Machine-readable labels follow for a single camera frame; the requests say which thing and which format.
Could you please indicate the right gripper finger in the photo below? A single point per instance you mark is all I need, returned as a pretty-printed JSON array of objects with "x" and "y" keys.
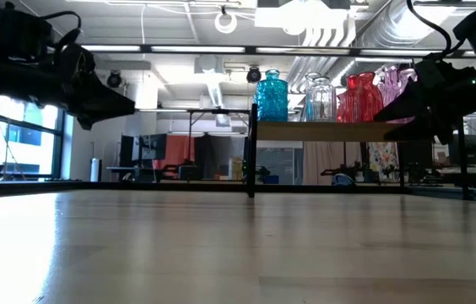
[
  {"x": 411, "y": 105},
  {"x": 423, "y": 131}
]

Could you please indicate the dark red faceted vase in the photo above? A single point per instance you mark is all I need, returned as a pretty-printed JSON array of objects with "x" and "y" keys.
[{"x": 371, "y": 101}]

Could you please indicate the clear round vase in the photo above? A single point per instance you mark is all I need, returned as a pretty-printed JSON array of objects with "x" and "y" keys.
[{"x": 322, "y": 101}]

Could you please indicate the clear hexagonal vase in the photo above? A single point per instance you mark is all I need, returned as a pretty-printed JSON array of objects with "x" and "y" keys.
[{"x": 312, "y": 76}]

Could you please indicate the blue diamond-pattern vase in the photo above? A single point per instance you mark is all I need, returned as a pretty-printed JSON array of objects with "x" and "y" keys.
[{"x": 272, "y": 99}]

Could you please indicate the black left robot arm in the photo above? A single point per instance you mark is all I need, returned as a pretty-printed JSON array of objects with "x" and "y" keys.
[{"x": 1, "y": 34}]

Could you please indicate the black ceiling spotlight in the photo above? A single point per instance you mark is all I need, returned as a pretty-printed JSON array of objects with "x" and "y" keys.
[
  {"x": 114, "y": 79},
  {"x": 253, "y": 75}
]

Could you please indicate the large black screen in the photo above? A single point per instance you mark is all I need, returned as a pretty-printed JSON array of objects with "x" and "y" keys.
[{"x": 415, "y": 158}]

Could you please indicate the white cylinder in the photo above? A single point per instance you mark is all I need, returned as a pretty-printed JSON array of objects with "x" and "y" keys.
[{"x": 95, "y": 169}]

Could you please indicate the black computer monitor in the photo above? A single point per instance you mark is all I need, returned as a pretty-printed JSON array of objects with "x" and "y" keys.
[
  {"x": 153, "y": 146},
  {"x": 127, "y": 148}
]

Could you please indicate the colourful poster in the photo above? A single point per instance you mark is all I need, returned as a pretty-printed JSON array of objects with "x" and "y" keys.
[{"x": 383, "y": 158}]

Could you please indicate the window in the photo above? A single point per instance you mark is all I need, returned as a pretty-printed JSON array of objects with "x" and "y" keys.
[{"x": 31, "y": 148}]

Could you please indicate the orange room divider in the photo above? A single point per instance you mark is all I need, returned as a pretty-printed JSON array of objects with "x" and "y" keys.
[{"x": 176, "y": 152}]

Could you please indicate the blue rounded object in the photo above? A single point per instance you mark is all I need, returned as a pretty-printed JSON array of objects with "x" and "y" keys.
[{"x": 342, "y": 180}]

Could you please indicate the beige curtain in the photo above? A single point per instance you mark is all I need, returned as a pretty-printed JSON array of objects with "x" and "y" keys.
[{"x": 326, "y": 162}]

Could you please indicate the long suspended light bar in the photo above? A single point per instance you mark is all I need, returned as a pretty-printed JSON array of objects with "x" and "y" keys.
[{"x": 196, "y": 49}]

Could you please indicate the black bag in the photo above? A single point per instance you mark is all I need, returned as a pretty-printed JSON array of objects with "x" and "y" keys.
[{"x": 189, "y": 172}]

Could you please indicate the grey partition panel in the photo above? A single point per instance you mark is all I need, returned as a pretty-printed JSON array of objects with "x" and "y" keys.
[{"x": 280, "y": 162}]

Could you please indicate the white round pendant lamp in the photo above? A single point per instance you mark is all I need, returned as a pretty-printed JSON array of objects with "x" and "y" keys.
[{"x": 226, "y": 23}]

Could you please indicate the yellow box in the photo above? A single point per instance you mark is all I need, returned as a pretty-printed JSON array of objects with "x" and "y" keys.
[{"x": 236, "y": 168}]

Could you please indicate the wooden shelf black frame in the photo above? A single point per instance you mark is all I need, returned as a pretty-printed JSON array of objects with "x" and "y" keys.
[{"x": 326, "y": 131}]

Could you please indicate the black background frame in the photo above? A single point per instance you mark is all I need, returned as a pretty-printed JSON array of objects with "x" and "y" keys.
[{"x": 190, "y": 126}]

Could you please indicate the black aluminium table frame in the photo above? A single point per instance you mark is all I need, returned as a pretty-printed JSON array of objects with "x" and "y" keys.
[{"x": 179, "y": 186}]

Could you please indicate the white ventilation duct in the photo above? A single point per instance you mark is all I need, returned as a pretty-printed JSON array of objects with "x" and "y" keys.
[{"x": 214, "y": 93}]

